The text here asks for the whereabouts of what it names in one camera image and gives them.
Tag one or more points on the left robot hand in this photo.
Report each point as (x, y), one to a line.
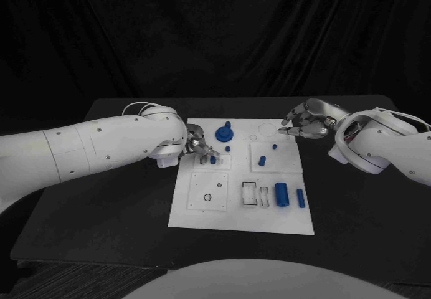
(196, 142)

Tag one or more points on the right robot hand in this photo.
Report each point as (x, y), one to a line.
(314, 121)

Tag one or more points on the blue plug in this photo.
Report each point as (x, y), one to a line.
(212, 159)

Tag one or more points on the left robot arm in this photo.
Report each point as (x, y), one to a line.
(101, 142)

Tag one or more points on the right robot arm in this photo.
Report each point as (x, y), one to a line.
(381, 142)

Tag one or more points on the white task board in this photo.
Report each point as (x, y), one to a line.
(242, 186)

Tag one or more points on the blue gear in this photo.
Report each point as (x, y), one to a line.
(224, 134)

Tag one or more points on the large blue cylinder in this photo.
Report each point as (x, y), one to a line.
(281, 194)

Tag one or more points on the thin blue cylinder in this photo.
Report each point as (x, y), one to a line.
(300, 198)

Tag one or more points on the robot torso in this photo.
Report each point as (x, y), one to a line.
(255, 280)

